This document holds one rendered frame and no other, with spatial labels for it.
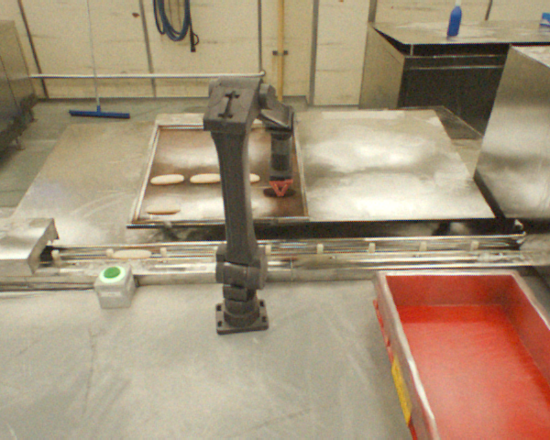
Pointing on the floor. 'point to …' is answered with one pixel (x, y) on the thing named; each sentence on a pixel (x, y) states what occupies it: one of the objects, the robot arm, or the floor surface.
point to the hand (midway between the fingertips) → (280, 189)
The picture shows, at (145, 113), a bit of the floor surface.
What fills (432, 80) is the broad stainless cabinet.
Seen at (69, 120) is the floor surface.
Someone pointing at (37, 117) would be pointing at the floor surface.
